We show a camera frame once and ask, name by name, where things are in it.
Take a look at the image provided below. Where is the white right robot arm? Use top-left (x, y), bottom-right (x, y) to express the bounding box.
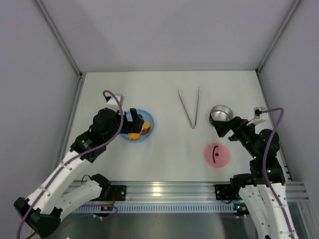
top-left (209, 117), bottom-right (298, 239)

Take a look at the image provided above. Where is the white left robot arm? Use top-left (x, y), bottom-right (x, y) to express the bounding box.
top-left (14, 108), bottom-right (144, 239)

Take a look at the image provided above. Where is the steel lunch box bowl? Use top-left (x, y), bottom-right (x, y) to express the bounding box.
top-left (209, 105), bottom-right (233, 125)

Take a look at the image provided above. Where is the orange sausage food piece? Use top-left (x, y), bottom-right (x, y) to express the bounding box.
top-left (140, 121), bottom-right (151, 135)

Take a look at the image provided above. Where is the blue plate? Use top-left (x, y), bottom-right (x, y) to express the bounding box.
top-left (120, 109), bottom-right (155, 142)

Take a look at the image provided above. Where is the orange fish-shaped food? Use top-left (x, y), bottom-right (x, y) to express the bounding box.
top-left (128, 133), bottom-right (140, 140)

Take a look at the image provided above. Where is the pink lid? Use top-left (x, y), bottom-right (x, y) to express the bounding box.
top-left (204, 143), bottom-right (230, 168)

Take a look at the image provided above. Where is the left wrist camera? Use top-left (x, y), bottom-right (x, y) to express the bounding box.
top-left (106, 94), bottom-right (125, 106)

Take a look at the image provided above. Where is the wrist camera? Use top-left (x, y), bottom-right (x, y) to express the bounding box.
top-left (247, 107), bottom-right (266, 125)
top-left (106, 94), bottom-right (125, 106)

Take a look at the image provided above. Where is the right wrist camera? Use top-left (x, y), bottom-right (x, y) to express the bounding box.
top-left (247, 107), bottom-right (266, 125)

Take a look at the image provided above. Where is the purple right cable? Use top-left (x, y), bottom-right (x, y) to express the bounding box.
top-left (256, 107), bottom-right (297, 239)

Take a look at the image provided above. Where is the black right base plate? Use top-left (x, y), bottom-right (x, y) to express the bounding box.
top-left (214, 184), bottom-right (241, 201)

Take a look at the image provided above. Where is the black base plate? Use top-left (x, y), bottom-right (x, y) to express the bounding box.
top-left (214, 184), bottom-right (241, 201)
top-left (91, 185), bottom-right (127, 202)

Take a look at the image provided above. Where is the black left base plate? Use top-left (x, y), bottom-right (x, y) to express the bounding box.
top-left (91, 185), bottom-right (127, 202)

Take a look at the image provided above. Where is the grey cable duct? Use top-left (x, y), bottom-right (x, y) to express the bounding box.
top-left (72, 202), bottom-right (248, 214)

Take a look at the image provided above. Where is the left aluminium frame post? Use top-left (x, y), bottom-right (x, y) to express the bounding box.
top-left (32, 0), bottom-right (83, 77)

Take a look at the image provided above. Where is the aluminium frame post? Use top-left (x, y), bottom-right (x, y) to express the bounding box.
top-left (32, 0), bottom-right (83, 77)
top-left (255, 0), bottom-right (303, 76)

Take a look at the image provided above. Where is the right aluminium frame post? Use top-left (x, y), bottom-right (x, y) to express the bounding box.
top-left (255, 0), bottom-right (303, 76)

